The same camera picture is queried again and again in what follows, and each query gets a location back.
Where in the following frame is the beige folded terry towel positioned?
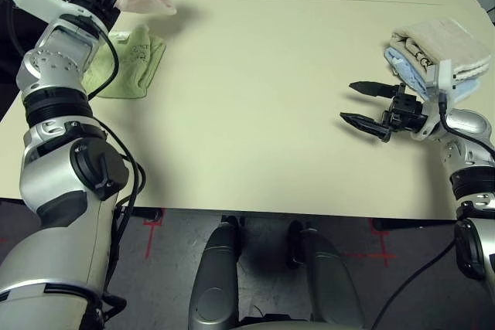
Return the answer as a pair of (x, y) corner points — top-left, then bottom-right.
(388, 16), (492, 80)

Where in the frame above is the green terry towel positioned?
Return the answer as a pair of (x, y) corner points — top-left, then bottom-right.
(80, 24), (167, 100)

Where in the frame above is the light blue folded towel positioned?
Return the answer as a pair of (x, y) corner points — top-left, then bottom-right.
(383, 46), (484, 104)

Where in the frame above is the black table leg bracket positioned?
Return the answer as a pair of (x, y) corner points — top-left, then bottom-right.
(114, 206), (163, 222)

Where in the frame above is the beige robot torso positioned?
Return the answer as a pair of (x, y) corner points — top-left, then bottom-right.
(237, 315), (314, 330)

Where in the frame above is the grey robot right leg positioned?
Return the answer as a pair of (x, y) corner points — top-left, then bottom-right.
(303, 228), (365, 330)

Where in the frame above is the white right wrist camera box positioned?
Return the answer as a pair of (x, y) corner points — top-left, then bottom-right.
(410, 58), (456, 141)

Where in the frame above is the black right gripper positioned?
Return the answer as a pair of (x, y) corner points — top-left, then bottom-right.
(340, 81), (427, 143)

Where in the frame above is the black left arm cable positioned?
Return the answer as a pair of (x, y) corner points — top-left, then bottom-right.
(7, 5), (147, 323)

